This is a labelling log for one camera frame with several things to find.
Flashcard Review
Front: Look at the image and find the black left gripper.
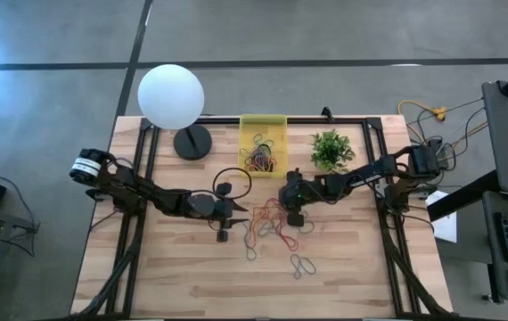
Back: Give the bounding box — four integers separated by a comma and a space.
209, 181, 250, 243

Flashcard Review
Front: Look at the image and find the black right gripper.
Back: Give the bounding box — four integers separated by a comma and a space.
279, 169, 313, 227

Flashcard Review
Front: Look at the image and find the red rubber band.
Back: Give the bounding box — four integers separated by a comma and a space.
256, 198, 289, 237
275, 225, 300, 253

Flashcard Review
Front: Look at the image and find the yellow rubber band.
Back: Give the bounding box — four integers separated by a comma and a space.
251, 207, 273, 226

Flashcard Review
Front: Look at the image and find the yellow translucent plastic bin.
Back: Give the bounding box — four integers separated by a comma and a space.
237, 113, 290, 178

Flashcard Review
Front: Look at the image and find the green plant in white pot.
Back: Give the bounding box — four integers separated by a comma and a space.
309, 128, 356, 174

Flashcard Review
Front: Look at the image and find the white globe lamp black stand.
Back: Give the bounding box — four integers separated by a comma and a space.
136, 63, 214, 161

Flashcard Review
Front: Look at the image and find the white paper sheet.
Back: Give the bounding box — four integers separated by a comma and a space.
425, 190, 459, 244

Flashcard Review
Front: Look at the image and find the black left wrist camera cable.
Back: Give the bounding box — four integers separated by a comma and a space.
212, 167, 253, 201

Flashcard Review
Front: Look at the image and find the yellow floor cable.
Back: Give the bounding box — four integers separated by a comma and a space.
397, 100, 489, 164

